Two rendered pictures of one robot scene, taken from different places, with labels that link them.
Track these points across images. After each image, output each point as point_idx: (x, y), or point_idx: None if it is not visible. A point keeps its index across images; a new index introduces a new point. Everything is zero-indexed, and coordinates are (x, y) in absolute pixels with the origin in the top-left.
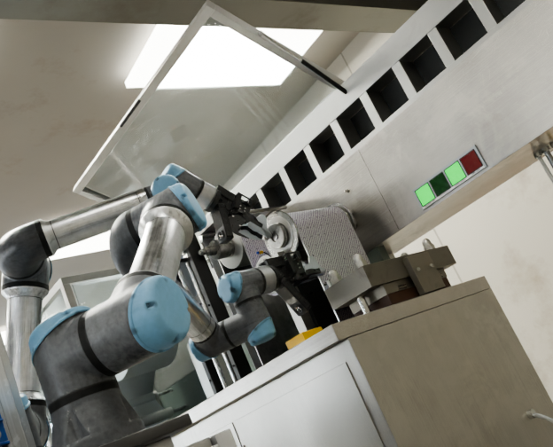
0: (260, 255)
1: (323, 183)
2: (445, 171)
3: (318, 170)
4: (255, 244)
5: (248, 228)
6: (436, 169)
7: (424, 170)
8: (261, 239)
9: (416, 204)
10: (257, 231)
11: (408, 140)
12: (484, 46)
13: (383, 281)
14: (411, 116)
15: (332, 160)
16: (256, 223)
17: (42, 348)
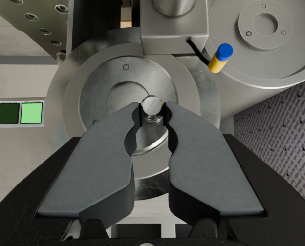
0: (300, 126)
1: (164, 210)
2: None
3: (166, 232)
4: (303, 164)
5: (168, 185)
6: (5, 131)
7: (18, 137)
8: (170, 103)
9: None
10: (122, 135)
11: (14, 180)
12: None
13: None
14: None
15: (158, 232)
16: (39, 170)
17: None
